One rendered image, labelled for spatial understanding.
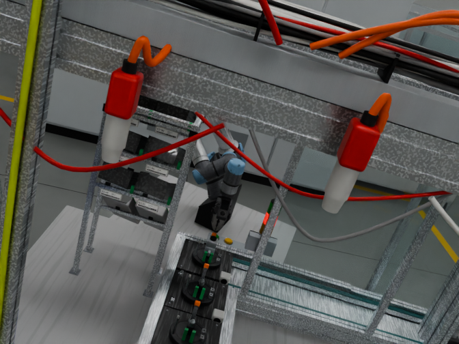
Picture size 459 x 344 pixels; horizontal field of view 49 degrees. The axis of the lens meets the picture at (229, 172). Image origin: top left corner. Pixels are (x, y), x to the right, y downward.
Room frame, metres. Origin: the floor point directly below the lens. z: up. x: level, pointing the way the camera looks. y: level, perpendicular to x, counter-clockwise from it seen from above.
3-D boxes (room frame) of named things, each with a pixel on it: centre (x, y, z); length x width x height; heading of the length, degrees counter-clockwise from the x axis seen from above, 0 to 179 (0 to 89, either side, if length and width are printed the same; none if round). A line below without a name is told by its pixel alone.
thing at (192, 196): (2.45, 0.01, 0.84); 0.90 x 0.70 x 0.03; 80
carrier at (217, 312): (1.68, -0.03, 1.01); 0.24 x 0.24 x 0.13; 2
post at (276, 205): (1.80, -0.22, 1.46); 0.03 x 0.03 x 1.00; 2
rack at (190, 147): (1.80, 0.33, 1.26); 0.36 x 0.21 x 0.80; 92
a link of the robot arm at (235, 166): (2.07, -0.02, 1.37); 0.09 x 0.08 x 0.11; 17
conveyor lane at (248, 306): (1.93, -0.33, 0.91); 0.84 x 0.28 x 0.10; 92
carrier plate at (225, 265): (1.94, -0.02, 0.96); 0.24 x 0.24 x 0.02; 2
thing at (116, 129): (0.83, 0.19, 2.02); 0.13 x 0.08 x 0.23; 2
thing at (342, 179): (0.84, -0.20, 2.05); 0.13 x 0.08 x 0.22; 2
